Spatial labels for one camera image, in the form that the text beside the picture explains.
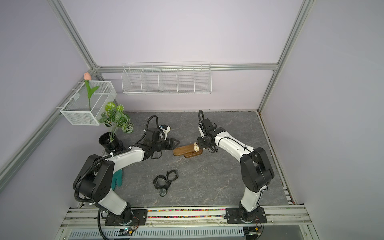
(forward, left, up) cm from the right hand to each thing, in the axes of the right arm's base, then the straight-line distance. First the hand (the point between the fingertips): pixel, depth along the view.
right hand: (202, 141), depth 92 cm
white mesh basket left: (+1, +61, +28) cm, 67 cm away
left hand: (-1, +15, +1) cm, 15 cm away
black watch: (-15, +19, -8) cm, 26 cm away
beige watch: (-4, +4, 0) cm, 6 cm away
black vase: (-3, +54, +5) cm, 54 cm away
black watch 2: (-25, +22, -7) cm, 34 cm away
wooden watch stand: (-6, +9, -1) cm, 11 cm away
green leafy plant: (+4, +47, +19) cm, 51 cm away
